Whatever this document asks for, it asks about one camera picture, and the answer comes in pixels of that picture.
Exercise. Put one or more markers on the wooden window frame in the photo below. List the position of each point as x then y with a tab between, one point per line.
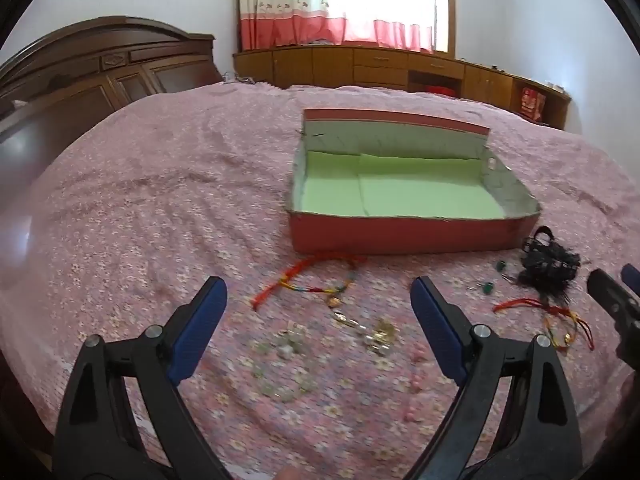
451	10

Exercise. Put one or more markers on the red cloth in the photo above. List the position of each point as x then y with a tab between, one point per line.
441	91

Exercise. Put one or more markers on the red gift box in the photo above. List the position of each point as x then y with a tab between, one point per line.
531	104

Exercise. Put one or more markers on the black hair claw with bow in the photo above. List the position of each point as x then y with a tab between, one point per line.
545	260

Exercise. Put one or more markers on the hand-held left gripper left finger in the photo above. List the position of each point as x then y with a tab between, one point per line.
200	320

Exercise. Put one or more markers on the dark wooden headboard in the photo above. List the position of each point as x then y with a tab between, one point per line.
100	60

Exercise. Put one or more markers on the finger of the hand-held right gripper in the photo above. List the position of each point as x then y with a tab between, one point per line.
612	300
632	280

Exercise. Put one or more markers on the pink floral bedspread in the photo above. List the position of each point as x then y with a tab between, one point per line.
150	210

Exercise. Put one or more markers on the long wooden cabinet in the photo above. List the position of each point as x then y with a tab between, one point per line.
300	65

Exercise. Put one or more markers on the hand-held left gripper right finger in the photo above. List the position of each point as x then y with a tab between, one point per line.
435	320

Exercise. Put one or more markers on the white and pink curtain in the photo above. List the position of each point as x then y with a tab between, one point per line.
280	10

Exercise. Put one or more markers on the green bead earring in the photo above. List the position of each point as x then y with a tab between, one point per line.
486	288
500	264

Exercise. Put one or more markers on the pink cardboard box green lining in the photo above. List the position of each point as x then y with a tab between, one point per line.
400	235

